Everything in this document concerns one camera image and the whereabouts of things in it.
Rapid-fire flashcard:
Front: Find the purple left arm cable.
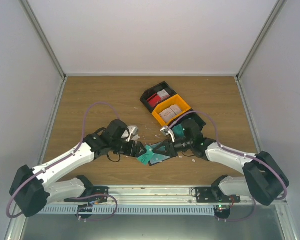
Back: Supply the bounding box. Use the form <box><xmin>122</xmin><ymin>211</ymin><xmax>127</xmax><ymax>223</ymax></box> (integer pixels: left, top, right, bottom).
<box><xmin>6</xmin><ymin>100</ymin><xmax>122</xmax><ymax>219</ymax></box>

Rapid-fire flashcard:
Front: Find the black right card bin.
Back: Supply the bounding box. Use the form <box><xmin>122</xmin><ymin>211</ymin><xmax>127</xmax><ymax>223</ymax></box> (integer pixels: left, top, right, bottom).
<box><xmin>169</xmin><ymin>109</ymin><xmax>207</xmax><ymax>133</ymax></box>

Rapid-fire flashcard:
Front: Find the yellow middle card bin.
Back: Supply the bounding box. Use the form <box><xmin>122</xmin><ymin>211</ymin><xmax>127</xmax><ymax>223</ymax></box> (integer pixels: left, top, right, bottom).
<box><xmin>151</xmin><ymin>94</ymin><xmax>191</xmax><ymax>127</ymax></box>

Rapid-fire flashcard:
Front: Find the aluminium mounting rail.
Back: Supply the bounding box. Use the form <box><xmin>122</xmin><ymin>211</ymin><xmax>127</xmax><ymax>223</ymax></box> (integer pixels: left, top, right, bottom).
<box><xmin>34</xmin><ymin>179</ymin><xmax>197</xmax><ymax>206</ymax></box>

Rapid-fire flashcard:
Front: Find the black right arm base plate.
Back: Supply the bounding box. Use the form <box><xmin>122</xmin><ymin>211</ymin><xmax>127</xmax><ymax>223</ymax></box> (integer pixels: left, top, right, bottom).
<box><xmin>190</xmin><ymin>186</ymin><xmax>241</xmax><ymax>204</ymax></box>

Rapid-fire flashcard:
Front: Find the black left card bin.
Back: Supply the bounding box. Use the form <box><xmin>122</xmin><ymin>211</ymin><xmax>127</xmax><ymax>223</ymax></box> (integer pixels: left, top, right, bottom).
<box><xmin>140</xmin><ymin>81</ymin><xmax>177</xmax><ymax>113</ymax></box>

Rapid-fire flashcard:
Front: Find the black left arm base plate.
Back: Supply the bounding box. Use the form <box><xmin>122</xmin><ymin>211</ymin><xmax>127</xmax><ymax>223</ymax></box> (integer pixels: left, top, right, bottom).
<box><xmin>63</xmin><ymin>186</ymin><xmax>109</xmax><ymax>204</ymax></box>

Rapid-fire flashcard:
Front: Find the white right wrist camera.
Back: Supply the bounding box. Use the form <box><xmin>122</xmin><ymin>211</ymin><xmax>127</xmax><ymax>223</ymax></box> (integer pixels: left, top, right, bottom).
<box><xmin>160</xmin><ymin>126</ymin><xmax>176</xmax><ymax>143</ymax></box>

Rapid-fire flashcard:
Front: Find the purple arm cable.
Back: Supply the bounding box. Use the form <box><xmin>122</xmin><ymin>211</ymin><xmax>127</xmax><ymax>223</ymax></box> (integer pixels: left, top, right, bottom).
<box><xmin>164</xmin><ymin>110</ymin><xmax>288</xmax><ymax>201</ymax></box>
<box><xmin>6</xmin><ymin>100</ymin><xmax>122</xmax><ymax>219</ymax></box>

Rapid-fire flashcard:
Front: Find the teal card stack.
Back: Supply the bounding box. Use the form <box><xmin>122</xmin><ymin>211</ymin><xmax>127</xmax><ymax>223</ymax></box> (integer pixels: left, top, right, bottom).
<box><xmin>172</xmin><ymin>124</ymin><xmax>185</xmax><ymax>139</ymax></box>

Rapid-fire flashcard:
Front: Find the black card bin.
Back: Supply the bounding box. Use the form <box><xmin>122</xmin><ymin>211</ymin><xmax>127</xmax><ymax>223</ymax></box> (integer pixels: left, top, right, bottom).
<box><xmin>140</xmin><ymin>81</ymin><xmax>177</xmax><ymax>113</ymax></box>
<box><xmin>169</xmin><ymin>109</ymin><xmax>207</xmax><ymax>133</ymax></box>

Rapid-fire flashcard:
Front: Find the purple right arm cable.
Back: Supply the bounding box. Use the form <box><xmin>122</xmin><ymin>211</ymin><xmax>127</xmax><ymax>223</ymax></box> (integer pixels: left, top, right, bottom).
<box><xmin>164</xmin><ymin>110</ymin><xmax>288</xmax><ymax>201</ymax></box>

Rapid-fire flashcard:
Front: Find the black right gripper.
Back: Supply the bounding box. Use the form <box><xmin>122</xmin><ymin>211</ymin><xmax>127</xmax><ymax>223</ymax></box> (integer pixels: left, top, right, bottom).
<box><xmin>153</xmin><ymin>137</ymin><xmax>194</xmax><ymax>158</ymax></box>

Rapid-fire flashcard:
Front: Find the black leather card holder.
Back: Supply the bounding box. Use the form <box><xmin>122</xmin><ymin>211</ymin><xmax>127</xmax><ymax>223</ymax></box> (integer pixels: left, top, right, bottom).
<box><xmin>148</xmin><ymin>143</ymin><xmax>178</xmax><ymax>166</ymax></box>

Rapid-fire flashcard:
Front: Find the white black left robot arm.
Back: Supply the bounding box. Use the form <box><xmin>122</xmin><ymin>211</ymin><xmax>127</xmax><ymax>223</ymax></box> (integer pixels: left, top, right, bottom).
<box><xmin>9</xmin><ymin>119</ymin><xmax>145</xmax><ymax>217</ymax></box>

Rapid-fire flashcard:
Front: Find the grey slotted cable duct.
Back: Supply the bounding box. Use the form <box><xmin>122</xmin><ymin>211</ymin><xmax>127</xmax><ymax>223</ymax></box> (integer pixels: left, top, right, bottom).
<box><xmin>39</xmin><ymin>204</ymin><xmax>215</xmax><ymax>216</ymax></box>

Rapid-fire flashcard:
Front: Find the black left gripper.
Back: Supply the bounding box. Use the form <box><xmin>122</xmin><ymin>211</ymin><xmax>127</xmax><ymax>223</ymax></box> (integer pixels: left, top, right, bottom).
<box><xmin>111</xmin><ymin>139</ymin><xmax>147</xmax><ymax>158</ymax></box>

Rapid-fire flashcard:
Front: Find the red white card stack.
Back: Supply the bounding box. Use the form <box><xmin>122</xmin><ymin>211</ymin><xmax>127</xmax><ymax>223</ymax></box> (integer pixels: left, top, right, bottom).
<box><xmin>147</xmin><ymin>89</ymin><xmax>171</xmax><ymax>108</ymax></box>

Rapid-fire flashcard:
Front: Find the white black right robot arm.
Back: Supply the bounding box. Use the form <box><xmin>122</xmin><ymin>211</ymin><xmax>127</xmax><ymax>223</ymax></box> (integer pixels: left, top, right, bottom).
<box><xmin>152</xmin><ymin>119</ymin><xmax>290</xmax><ymax>206</ymax></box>

